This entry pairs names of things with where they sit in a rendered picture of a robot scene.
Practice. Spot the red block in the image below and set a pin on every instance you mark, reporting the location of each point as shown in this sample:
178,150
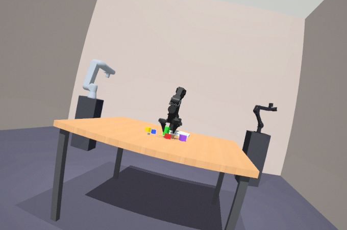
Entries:
167,136

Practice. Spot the purple cube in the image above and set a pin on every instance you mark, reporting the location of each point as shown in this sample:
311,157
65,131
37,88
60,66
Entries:
182,138

